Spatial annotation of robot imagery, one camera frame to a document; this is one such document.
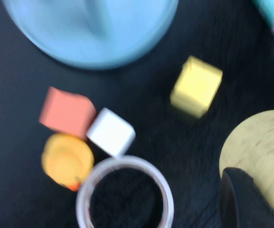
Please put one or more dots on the white cube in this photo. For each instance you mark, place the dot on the white cube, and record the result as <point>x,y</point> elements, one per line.
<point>110,133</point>

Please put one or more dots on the blue cup stand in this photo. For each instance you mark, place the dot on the blue cup stand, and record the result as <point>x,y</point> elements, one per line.
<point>84,31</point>

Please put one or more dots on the white tape roll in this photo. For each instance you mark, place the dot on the white tape roll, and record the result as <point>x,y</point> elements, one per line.
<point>85,199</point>

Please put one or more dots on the yellow cup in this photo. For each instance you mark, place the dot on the yellow cup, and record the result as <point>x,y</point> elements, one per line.
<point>260,142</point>

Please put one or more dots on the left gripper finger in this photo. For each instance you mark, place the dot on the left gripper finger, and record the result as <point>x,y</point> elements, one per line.
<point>243,206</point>

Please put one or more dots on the orange cube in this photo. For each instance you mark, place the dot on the orange cube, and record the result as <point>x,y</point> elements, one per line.
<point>66,111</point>

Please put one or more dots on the yellow rubber duck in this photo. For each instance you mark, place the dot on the yellow rubber duck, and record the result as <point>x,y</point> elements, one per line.
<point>66,161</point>

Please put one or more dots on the yellow cube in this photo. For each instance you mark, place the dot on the yellow cube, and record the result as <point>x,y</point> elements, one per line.
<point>195,88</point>

